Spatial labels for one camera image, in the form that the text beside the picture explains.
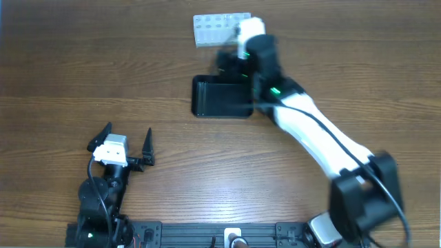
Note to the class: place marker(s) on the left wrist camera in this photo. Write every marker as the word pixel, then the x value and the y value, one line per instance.
pixel 112 151

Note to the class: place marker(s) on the white test tube rack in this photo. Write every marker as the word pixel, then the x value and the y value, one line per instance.
pixel 210 34

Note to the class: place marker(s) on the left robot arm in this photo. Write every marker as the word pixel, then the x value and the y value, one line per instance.
pixel 91 199

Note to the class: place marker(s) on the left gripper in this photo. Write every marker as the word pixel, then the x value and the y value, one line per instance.
pixel 136 164

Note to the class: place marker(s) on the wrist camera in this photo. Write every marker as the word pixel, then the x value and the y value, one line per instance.
pixel 251 32
pixel 112 151

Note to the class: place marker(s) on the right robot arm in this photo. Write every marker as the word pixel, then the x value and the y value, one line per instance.
pixel 310 131

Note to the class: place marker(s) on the clear test tube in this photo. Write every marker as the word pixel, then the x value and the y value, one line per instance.
pixel 205 100
pixel 200 100

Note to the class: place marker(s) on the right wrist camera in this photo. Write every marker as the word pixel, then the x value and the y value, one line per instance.
pixel 251 32

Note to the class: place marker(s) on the black tray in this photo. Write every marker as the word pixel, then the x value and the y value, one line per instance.
pixel 227 100

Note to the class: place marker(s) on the mounting rail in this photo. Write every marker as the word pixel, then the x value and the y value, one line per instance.
pixel 193 236

